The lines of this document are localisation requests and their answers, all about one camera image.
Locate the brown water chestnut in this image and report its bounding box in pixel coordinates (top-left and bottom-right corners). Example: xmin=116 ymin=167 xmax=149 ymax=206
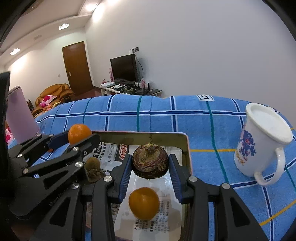
xmin=132 ymin=142 xmax=169 ymax=179

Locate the orange leather sofa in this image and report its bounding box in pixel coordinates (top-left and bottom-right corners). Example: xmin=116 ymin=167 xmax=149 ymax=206
xmin=32 ymin=83 xmax=76 ymax=118

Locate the pink floral cushion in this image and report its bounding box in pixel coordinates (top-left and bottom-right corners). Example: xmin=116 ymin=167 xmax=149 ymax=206
xmin=39 ymin=95 xmax=57 ymax=108

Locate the dried brown fruit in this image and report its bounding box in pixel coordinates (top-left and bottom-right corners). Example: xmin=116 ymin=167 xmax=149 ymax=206
xmin=85 ymin=157 xmax=106 ymax=183

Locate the large orange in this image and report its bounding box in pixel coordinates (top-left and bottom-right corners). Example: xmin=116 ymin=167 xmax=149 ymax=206
xmin=68 ymin=124 xmax=92 ymax=145

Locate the white tv stand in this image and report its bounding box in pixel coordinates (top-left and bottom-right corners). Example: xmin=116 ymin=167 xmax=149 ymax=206
xmin=98 ymin=82 xmax=162 ymax=97

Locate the blue plaid tablecloth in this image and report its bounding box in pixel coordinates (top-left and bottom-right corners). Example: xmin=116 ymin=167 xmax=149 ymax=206
xmin=35 ymin=94 xmax=295 ymax=240

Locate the brown wooden door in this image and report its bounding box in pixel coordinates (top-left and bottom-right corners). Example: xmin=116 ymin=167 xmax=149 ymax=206
xmin=62 ymin=41 xmax=93 ymax=96

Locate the printed paper liner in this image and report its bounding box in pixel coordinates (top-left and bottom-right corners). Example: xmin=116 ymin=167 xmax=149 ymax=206
xmin=83 ymin=143 xmax=183 ymax=240

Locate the black television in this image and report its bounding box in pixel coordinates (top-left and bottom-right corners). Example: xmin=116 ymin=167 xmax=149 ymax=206
xmin=110 ymin=54 xmax=138 ymax=82

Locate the pink metal tin box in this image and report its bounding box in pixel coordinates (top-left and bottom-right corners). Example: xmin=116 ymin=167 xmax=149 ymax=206
xmin=98 ymin=131 xmax=192 ymax=231

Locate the pink cylindrical container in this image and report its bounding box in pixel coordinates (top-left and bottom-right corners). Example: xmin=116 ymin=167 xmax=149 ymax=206
xmin=6 ymin=86 xmax=39 ymax=144

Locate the white love sole label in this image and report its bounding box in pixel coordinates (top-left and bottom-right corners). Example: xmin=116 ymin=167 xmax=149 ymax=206
xmin=197 ymin=94 xmax=215 ymax=101

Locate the white mug blue print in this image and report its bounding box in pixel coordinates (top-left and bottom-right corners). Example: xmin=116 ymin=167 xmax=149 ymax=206
xmin=234 ymin=103 xmax=292 ymax=187

